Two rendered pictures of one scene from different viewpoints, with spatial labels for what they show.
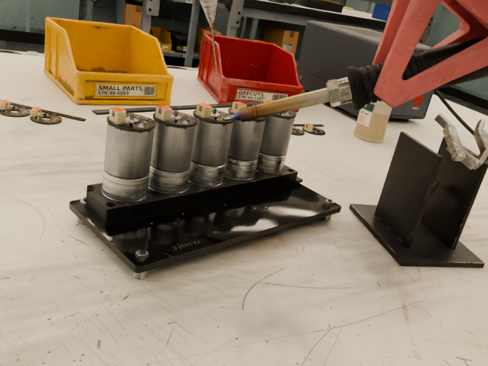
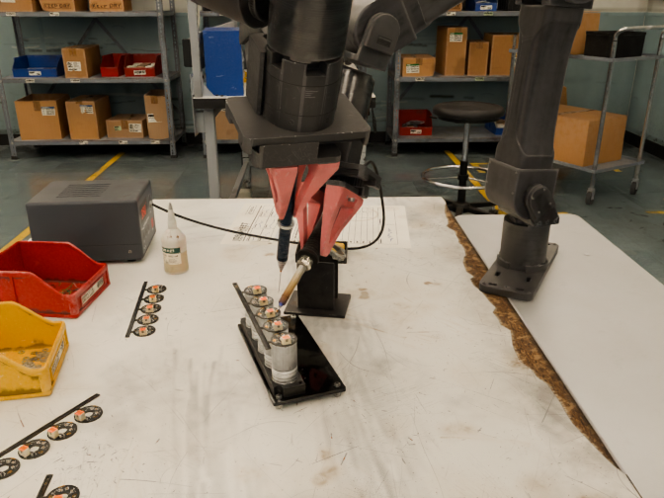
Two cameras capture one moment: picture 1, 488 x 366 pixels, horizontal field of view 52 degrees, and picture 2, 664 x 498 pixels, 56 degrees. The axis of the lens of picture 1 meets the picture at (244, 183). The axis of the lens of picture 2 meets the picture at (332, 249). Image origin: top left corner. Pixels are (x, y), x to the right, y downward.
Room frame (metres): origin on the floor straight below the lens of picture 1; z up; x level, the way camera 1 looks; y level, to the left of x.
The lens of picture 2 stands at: (-0.02, 0.50, 1.11)
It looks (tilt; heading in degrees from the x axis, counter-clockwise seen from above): 22 degrees down; 297
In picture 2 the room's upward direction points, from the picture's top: straight up
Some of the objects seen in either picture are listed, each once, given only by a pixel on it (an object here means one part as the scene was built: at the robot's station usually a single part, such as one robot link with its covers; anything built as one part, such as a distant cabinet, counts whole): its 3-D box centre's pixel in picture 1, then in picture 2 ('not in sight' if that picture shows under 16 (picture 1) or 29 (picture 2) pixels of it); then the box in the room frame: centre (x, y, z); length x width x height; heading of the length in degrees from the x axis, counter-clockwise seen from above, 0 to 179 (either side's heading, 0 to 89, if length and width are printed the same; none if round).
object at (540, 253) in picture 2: not in sight; (524, 242); (0.11, -0.35, 0.79); 0.20 x 0.07 x 0.08; 89
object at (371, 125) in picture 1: (380, 93); (173, 236); (0.54, -0.12, 0.80); 0.03 x 0.03 x 0.10
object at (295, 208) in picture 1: (218, 211); (287, 357); (0.28, 0.01, 0.76); 0.16 x 0.07 x 0.01; 137
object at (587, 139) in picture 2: not in sight; (575, 102); (0.40, -3.60, 0.51); 0.75 x 0.48 x 1.03; 147
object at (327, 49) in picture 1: (364, 71); (96, 220); (0.69, -0.13, 0.80); 0.15 x 0.12 x 0.10; 32
